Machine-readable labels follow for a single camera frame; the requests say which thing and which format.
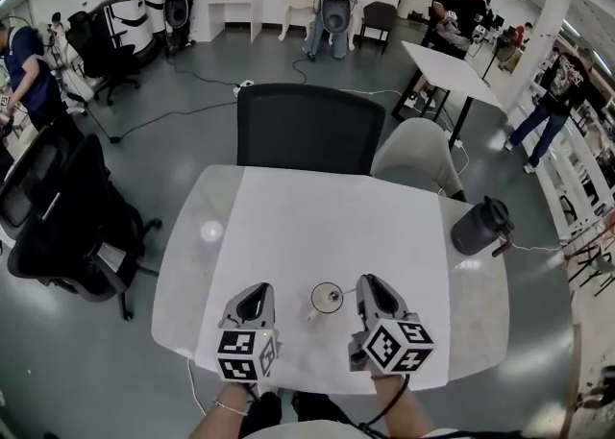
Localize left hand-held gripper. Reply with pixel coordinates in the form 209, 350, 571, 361
214, 281, 283, 384

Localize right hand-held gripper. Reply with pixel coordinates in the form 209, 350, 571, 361
348, 273, 435, 376

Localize clear glass cup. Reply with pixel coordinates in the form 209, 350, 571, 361
306, 281, 346, 324

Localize person's right forearm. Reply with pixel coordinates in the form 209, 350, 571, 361
372, 373, 447, 439

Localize person's left forearm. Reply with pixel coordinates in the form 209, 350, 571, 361
188, 381, 263, 439

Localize person's legs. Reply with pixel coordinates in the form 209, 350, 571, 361
239, 391, 367, 431

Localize grey marble table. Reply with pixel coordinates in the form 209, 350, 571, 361
151, 163, 510, 398

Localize white paper sheet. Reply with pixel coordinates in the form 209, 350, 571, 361
194, 166, 452, 395

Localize black thermal jug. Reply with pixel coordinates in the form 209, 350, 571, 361
450, 195, 516, 258

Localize beige shell chair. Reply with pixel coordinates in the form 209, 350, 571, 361
370, 117, 468, 203

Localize black office chair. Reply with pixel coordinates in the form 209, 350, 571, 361
0, 125, 73, 241
64, 9, 143, 107
7, 134, 162, 322

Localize black mesh chair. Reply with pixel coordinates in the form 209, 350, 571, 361
236, 83, 386, 177

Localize white shelving rack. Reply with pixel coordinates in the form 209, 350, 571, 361
530, 81, 615, 249

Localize white rectangular table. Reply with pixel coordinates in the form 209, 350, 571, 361
391, 40, 504, 150

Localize black padded chair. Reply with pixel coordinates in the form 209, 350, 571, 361
358, 0, 400, 56

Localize white vanity table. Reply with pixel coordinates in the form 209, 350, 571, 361
278, 0, 357, 52

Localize white rounded machine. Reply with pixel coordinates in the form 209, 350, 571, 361
95, 0, 167, 58

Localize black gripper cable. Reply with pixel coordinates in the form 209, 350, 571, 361
357, 373, 410, 434

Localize thin wrist bracelet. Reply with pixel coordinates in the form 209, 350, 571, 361
212, 398, 249, 417

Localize white floor cable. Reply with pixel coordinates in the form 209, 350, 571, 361
506, 240, 564, 253
185, 357, 208, 417

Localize black floor cable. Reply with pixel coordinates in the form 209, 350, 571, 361
85, 56, 241, 145

